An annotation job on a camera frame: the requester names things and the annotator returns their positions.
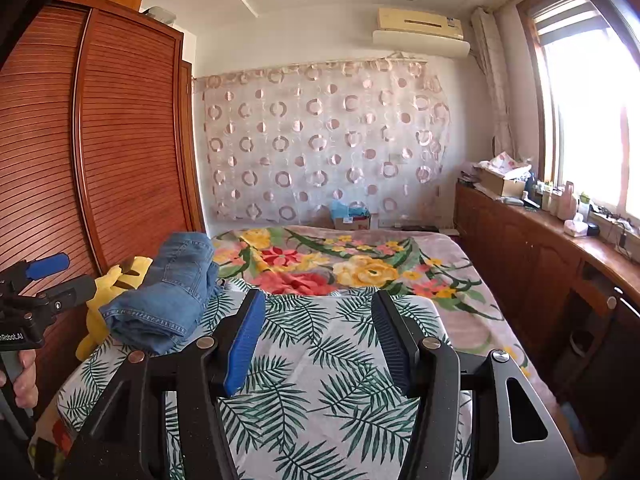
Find grey bag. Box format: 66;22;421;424
145;6;176;26

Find circle-patterned sheer curtain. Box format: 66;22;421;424
192;57;451;226

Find wooden slatted wardrobe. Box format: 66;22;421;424
0;0;206;411

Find long wooden cabinet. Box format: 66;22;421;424
454;180;640;461

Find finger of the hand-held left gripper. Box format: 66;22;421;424
6;253;71;288
47;276;98;311

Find cardboard box with papers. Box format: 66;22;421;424
477;152;533;198

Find wooden-framed window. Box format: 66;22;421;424
517;0;640;231

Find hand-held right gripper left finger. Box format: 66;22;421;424
65;290;267;480

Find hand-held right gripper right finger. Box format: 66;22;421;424
372;290;571;480

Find yellow plush toy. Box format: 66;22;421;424
75;256;153;361

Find blue denim pants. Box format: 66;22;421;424
98;232;221;356

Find beige window drape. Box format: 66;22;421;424
470;7;516;161

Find person's left hand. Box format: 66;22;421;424
12;349;40;410

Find cream wall air conditioner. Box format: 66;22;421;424
372;6;472;58

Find floral blanket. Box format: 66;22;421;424
210;225;531;376

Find cardboard box with blue cloth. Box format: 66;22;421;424
330;200;373;231

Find pink bottle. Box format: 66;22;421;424
557;181;577;221

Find white tissue box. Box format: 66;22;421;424
564;212;590;237

